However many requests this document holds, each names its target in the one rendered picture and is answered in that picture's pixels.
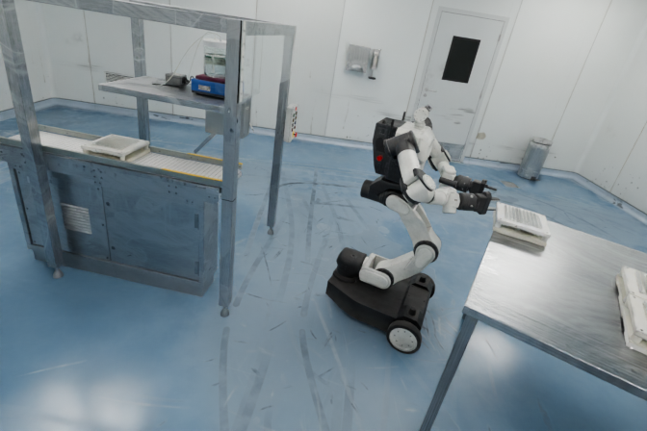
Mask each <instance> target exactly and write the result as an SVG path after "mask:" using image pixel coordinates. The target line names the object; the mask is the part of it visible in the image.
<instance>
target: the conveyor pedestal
mask: <svg viewBox="0 0 647 431"><path fill-rule="evenodd" d="M7 164H8V168H9V171H10V175H11V179H12V183H13V190H14V194H15V199H16V203H17V207H18V210H19V214H20V219H21V223H22V227H23V231H24V235H25V240H26V243H27V248H28V249H32V250H33V251H34V256H35V260H40V261H44V262H47V260H46V256H45V251H44V247H43V242H42V237H41V233H40V229H39V221H38V216H37V211H36V207H35V202H34V197H33V194H32V185H31V183H30V180H29V175H28V171H27V166H26V165H22V169H17V168H14V164H12V163H7ZM46 171H47V176H48V181H49V187H50V191H51V196H52V201H53V207H54V212H55V217H56V221H57V226H58V232H59V237H60V242H61V247H62V252H63V257H64V262H65V263H64V264H63V265H62V266H68V267H73V268H77V269H82V270H85V271H90V272H94V273H98V274H103V275H107V276H112V277H115V278H119V279H124V280H128V281H133V282H137V283H141V284H146V285H149V286H154V287H158V288H163V289H167V290H171V291H176V292H183V293H187V294H191V295H196V296H200V297H202V296H203V295H204V293H206V292H207V290H208V289H209V287H210V286H211V284H212V283H213V280H214V273H215V272H216V270H217V260H218V223H219V202H218V203H217V204H212V203H207V202H202V201H197V200H195V201H194V205H190V204H186V198H182V197H179V196H174V195H169V194H164V193H159V192H155V191H150V190H142V189H137V188H132V187H127V186H123V185H118V184H113V183H108V182H104V181H101V182H102V187H101V186H97V185H95V184H94V182H93V180H92V179H88V178H85V177H80V176H75V175H70V174H65V173H61V172H57V171H52V170H47V169H46Z"/></svg>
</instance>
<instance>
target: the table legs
mask: <svg viewBox="0 0 647 431"><path fill-rule="evenodd" d="M462 318H463V319H464V322H463V324H462V327H461V329H460V332H459V334H458V336H457V339H456V341H455V344H454V346H453V350H452V353H451V355H450V357H449V360H448V362H447V364H446V366H445V369H444V371H443V374H442V376H441V378H440V381H439V383H438V386H437V388H436V391H435V393H434V395H433V398H432V400H431V402H430V404H429V407H428V409H427V413H426V415H425V418H424V420H423V423H422V425H421V428H420V430H419V431H430V430H431V427H432V425H433V423H434V421H435V419H436V417H437V414H438V412H439V410H440V407H441V405H442V403H443V401H444V398H445V396H446V394H447V391H448V389H449V387H450V384H451V382H452V381H453V377H454V375H455V372H456V370H457V368H458V365H459V363H460V361H461V358H462V356H463V354H464V351H465V349H466V347H467V344H468V342H469V340H470V338H471V336H472V334H473V332H474V329H475V327H476V325H477V322H478V320H477V319H475V318H473V317H470V316H468V315H466V314H463V317H462Z"/></svg>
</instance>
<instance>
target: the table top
mask: <svg viewBox="0 0 647 431"><path fill-rule="evenodd" d="M547 223H548V226H549V229H550V233H551V237H550V238H549V239H548V240H547V245H546V247H542V246H540V245H537V244H534V243H531V242H528V241H522V240H519V239H516V238H513V237H511V236H507V235H504V234H501V233H498V232H494V231H493V233H492V235H491V238H490V240H489V243H488V244H487V247H486V249H485V252H484V255H483V257H482V260H481V262H480V265H479V269H478V271H477V274H476V277H475V279H474V282H473V284H472V287H471V288H470V291H469V293H468V296H467V299H466V301H465V304H464V306H463V309H462V311H461V312H462V313H464V314H466V315H468V316H470V317H473V318H475V319H477V320H479V321H481V322H483V323H485V324H488V325H490V326H492V327H494V328H496V329H498V330H500V331H502V332H504V333H506V334H508V335H509V336H511V337H514V338H516V339H518V340H520V341H522V342H525V343H527V344H529V345H531V346H533V347H535V348H538V349H540V350H542V351H544V352H546V353H548V354H550V355H552V356H554V357H556V358H558V359H560V360H561V361H564V362H566V363H568V364H570V365H572V366H574V367H576V368H579V369H581V370H583V371H585V372H588V373H590V374H592V375H594V376H596V377H598V378H600V379H602V380H604V381H606V382H608V383H610V384H611V385H614V386H616V387H618V388H620V389H622V390H624V391H626V392H628V393H631V394H633V395H635V396H638V397H640V398H642V399H644V400H646V401H647V355H645V354H643V353H641V352H638V351H636V350H634V349H630V348H628V347H627V346H626V345H625V336H624V332H625V326H624V320H623V318H622V317H621V312H620V310H619V309H620V307H619V299H618V296H619V290H618V286H616V281H615V276H616V275H617V273H620V271H621V267H622V266H628V267H630V268H633V269H636V270H638V271H641V272H644V273H647V253H644V252H641V251H638V250H635V249H632V248H630V247H627V246H624V245H621V244H618V243H615V242H612V241H607V240H604V239H601V238H598V237H595V236H592V235H589V234H586V233H584V232H581V231H578V230H575V229H572V228H569V227H566V226H563V225H560V224H557V223H554V222H551V221H549V220H547Z"/></svg>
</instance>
